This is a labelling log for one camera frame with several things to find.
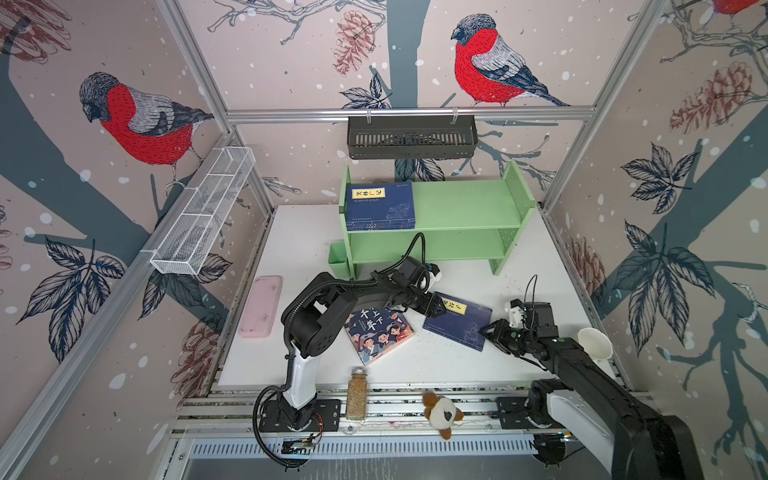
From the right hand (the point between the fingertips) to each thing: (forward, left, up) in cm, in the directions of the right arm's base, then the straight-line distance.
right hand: (482, 334), depth 85 cm
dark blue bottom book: (+4, +5, -1) cm, 7 cm away
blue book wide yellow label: (+16, +34, +29) cm, 48 cm away
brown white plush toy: (-21, +13, +2) cm, 25 cm away
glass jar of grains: (-18, +34, +4) cm, 39 cm away
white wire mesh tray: (+18, +77, +32) cm, 85 cm away
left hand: (+7, +12, +2) cm, 14 cm away
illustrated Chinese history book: (-1, +31, +2) cm, 31 cm away
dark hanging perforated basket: (+59, +21, +29) cm, 69 cm away
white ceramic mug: (-4, -30, +3) cm, 30 cm away
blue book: (+24, +30, +31) cm, 49 cm away
